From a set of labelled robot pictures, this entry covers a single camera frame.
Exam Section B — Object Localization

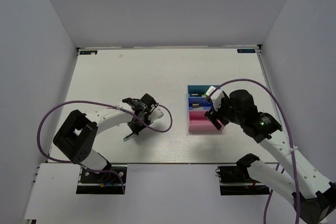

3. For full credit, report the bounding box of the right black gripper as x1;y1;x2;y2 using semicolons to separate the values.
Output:
205;94;244;130

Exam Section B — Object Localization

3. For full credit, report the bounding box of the green pen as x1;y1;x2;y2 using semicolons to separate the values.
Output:
123;133;134;142

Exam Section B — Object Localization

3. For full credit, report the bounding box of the white eraser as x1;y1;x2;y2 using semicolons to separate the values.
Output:
193;107;205;111

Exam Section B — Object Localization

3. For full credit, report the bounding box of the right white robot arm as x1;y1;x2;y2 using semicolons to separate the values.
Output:
205;86;335;223

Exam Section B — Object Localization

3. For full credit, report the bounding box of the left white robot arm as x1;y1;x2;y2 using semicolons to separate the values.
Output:
53;93;164;182

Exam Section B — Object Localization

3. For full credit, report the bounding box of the pink tray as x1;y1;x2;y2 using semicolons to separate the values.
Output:
188;110;224;134

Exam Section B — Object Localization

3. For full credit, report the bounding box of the dark blue tray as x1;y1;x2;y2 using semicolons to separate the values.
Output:
187;98;213;111

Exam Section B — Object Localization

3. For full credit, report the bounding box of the light blue tray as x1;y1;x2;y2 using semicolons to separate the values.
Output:
187;85;212;100

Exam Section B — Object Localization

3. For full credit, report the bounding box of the right blue table label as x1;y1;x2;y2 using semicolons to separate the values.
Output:
237;48;256;54

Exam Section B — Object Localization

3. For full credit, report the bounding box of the blue table label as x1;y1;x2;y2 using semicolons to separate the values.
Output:
237;48;256;54
79;50;98;55

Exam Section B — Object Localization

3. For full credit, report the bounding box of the left blue table label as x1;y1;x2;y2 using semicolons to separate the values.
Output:
79;50;98;55

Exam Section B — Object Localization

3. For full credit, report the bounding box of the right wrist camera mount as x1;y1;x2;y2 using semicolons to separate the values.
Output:
205;86;226;111

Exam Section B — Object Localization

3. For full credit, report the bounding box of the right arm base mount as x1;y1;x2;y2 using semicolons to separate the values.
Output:
215;166;270;196

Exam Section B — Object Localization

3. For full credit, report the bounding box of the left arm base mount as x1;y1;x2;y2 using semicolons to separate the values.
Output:
76;165;128;195

